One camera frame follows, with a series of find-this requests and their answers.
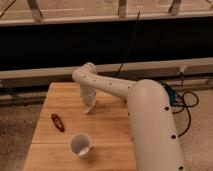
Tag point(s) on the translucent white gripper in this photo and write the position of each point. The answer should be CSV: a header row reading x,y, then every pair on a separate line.
x,y
88,95

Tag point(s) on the white sponge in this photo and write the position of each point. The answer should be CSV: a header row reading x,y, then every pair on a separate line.
x,y
88,109

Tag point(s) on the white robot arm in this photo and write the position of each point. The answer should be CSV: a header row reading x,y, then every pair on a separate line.
x,y
153,131

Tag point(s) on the red pocket knife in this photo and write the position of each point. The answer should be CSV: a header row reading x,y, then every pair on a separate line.
x,y
58,122

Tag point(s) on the white paper cup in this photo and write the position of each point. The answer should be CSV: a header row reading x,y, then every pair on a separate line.
x,y
80,145

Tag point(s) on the blue power adapter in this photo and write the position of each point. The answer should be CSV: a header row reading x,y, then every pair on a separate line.
x,y
172,95

